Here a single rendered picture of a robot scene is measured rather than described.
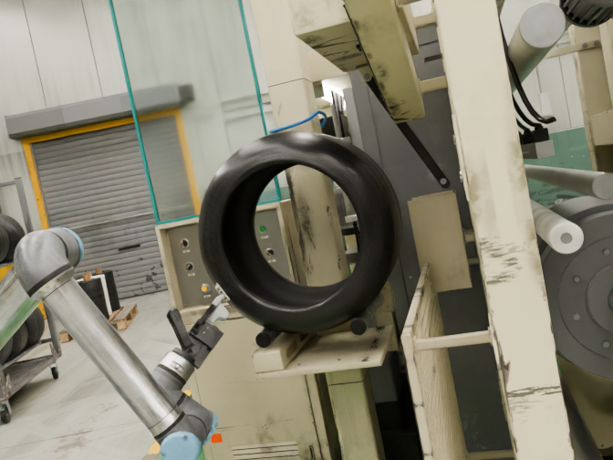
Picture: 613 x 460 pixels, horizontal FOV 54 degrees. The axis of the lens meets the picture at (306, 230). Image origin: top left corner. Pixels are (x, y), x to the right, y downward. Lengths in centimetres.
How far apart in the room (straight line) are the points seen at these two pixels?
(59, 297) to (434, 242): 108
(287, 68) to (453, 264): 83
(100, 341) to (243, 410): 121
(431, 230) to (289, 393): 97
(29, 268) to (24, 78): 1050
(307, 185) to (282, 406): 96
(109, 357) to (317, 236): 85
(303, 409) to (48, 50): 1002
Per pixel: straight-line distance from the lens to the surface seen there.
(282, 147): 165
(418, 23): 188
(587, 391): 233
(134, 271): 1123
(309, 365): 177
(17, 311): 170
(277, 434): 260
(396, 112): 182
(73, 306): 150
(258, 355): 177
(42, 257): 151
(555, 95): 1179
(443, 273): 193
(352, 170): 161
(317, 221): 203
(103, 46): 1156
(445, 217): 190
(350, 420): 218
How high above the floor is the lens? 130
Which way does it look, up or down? 4 degrees down
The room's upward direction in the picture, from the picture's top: 11 degrees counter-clockwise
